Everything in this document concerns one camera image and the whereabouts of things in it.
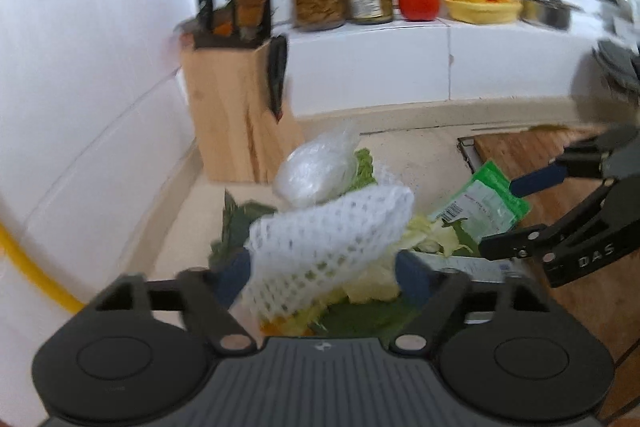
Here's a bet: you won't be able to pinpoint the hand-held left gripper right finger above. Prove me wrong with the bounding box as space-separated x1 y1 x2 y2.
391 251 552 356

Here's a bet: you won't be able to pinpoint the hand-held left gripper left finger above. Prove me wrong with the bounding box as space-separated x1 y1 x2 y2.
92 251 257 356

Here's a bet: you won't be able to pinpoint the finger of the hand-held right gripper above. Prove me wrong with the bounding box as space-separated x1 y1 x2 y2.
509 123 640 200
479 183 622 261

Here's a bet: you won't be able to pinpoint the green plastic packet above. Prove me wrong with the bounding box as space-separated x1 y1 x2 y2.
429 159 532 244

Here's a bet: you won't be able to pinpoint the white foam fruit net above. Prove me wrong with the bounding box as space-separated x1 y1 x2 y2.
239 159 416 325

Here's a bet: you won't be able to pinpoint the pale cabbage leaves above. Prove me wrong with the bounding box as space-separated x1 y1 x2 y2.
260 148 483 337

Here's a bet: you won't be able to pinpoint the dark green leaf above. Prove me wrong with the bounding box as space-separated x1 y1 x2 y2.
207 189 278 268

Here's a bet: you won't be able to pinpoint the wooden cutting board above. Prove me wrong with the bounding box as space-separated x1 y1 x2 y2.
472 126 640 423

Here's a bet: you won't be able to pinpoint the clear plastic bag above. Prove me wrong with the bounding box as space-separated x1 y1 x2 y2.
272 122 361 208

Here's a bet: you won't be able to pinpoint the dark grey cloth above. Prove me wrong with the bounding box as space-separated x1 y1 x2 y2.
591 38 640 96

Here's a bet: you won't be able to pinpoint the wooden knife block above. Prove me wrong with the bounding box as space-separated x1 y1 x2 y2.
180 34 307 184

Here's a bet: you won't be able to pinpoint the small metal pot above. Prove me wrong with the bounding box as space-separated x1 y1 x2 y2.
520 0 582 32

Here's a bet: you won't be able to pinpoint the red tomato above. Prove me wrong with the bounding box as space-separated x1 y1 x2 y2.
398 0 442 22

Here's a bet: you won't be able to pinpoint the yellow hose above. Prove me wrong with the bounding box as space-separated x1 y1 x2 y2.
0 223 87 315

